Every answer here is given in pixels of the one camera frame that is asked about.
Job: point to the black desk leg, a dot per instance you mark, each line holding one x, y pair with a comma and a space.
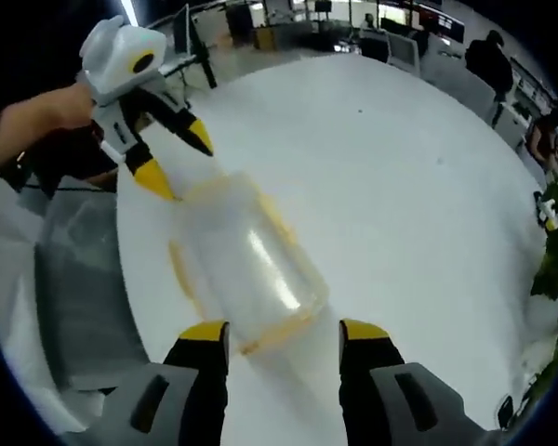
200, 46

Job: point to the clear plastic box yellow buckles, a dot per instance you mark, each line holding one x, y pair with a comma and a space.
246, 265

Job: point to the white yellow device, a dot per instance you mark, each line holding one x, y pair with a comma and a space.
548, 211

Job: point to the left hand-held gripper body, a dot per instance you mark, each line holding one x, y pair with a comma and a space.
116, 56

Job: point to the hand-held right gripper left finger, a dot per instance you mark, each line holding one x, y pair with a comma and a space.
186, 385

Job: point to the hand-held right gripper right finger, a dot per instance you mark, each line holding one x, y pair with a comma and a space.
390, 390

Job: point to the grey mesh office chair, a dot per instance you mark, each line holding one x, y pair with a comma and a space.
79, 288

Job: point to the white office chair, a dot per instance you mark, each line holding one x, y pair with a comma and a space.
403, 53

